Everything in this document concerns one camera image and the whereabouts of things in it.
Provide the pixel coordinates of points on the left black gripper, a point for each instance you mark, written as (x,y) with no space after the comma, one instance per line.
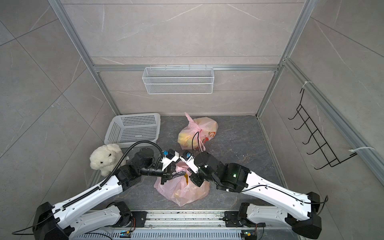
(167,173)

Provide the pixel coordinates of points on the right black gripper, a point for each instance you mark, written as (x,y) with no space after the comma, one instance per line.
(197,181)

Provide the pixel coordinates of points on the pink strawberry plastic bag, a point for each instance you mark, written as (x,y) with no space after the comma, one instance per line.
(179,192)

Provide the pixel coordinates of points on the pink plastic bag front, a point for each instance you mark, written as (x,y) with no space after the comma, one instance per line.
(197,133)

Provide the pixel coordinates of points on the orange yellow banana bunch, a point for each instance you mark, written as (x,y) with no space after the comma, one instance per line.
(187,178)

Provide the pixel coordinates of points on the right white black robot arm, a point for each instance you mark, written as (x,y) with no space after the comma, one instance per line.
(299,211)

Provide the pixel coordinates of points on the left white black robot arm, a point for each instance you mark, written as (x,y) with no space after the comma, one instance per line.
(71,218)

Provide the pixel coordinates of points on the white plastic basket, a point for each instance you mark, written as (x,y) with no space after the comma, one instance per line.
(125,130)

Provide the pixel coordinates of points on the white plush toy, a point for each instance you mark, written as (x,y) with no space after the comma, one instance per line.
(105,158)

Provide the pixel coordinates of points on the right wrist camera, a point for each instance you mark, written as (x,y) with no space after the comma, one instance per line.
(188,159)

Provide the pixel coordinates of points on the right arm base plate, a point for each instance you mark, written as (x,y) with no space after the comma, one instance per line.
(237,219)

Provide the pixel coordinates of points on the aluminium mounting rail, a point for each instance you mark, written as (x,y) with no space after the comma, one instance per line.
(190,225)

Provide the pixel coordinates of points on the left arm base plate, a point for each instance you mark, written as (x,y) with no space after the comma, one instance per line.
(139,219)

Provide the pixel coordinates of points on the white wire mesh shelf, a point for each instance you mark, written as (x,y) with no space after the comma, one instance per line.
(178,80)

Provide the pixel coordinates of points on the black wire hook rack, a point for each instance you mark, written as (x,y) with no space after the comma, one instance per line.
(316,136)

